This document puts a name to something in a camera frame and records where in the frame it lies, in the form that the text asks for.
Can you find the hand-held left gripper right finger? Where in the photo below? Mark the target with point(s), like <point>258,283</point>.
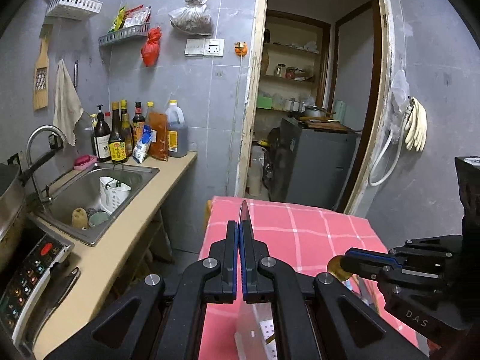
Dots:
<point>244,262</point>

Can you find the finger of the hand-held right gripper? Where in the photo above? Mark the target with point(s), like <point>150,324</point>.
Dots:
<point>369,258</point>
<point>365,272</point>

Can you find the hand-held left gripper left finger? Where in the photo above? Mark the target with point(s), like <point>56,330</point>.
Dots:
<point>233,258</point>

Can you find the round golden coin-like object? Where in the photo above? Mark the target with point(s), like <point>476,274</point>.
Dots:
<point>335,267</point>

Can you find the yellow wooden table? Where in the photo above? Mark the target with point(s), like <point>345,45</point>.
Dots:
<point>208,213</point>

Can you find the pink plaid tablecloth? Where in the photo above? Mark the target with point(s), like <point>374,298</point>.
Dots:
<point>300,232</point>

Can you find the white plastic container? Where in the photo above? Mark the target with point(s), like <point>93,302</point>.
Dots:
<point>255,172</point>

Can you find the black bag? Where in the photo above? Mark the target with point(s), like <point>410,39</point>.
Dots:
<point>273,165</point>

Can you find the grey cabinet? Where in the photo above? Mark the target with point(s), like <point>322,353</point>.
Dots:
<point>318,157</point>

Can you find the white plastic drainer cup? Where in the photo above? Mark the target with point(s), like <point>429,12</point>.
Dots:
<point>114,197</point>

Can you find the pale green bowl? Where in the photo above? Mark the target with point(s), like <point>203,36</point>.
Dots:
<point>99,219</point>

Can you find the large dark oil jug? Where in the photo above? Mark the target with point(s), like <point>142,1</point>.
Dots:
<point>176,131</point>

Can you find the wooden cutting board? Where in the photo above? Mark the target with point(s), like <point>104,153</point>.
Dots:
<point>326,124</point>

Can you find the cream rubber gloves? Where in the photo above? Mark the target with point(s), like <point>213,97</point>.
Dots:
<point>416,125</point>

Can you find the orange sauce pouch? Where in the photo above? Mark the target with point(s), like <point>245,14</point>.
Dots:
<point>159,138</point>

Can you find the blue white packet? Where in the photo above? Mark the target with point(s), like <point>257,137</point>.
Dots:
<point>144,146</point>

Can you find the pale green container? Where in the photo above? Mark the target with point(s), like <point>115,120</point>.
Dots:
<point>340,111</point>

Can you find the metal pot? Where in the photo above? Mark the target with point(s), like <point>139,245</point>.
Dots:
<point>314,111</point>

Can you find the yellow sponge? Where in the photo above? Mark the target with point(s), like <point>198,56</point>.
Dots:
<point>79,218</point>

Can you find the green box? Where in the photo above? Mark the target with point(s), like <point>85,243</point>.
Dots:
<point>264,102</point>

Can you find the hanging clear plastic bag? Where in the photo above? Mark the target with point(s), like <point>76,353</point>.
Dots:
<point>397,97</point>

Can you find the black red label bottle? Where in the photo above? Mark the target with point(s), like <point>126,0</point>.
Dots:
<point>138,123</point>

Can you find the tall dark sauce bottle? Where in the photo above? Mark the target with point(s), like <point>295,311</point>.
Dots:
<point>126,127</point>

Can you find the stainless steel sink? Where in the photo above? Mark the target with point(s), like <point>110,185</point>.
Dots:
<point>75,191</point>

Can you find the pink scrub brush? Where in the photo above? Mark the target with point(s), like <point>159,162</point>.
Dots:
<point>85,162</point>

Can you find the glass jar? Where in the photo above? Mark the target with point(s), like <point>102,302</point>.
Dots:
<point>281,70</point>

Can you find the induction cooker control panel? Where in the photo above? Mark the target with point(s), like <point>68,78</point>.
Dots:
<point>33,270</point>

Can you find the wooden shelf unit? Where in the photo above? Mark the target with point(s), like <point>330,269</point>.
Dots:
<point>296,50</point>

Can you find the red plastic bag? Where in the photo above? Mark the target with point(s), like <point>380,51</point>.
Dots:
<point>150,50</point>

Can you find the beige dish cloth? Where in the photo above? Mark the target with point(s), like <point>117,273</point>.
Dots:
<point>67,101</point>

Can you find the metal faucet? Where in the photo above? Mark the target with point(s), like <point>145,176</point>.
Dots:
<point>39,131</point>

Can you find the hanging metal tool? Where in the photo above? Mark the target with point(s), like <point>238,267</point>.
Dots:
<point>76,75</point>

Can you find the clear bag of dried goods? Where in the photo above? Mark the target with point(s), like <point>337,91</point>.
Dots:
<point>191,20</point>

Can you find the red white seasoning packet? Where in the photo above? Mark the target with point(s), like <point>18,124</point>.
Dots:
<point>137,17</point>

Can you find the wooden grater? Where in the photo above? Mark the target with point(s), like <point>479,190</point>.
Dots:
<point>41,82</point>

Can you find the green yellow seasoning packet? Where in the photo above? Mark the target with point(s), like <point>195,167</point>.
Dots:
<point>117,20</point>

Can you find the wooden door frame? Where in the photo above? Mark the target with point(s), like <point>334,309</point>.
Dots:
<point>255,82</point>

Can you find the orange wall hook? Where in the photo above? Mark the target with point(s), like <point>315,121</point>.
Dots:
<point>240,48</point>

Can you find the white wall socket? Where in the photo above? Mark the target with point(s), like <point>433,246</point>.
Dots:
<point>214,47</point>

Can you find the grey wall rack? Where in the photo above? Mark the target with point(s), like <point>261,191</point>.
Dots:
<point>120,36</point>

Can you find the white plastic wall basket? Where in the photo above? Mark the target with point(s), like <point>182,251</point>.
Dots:
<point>75,5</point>

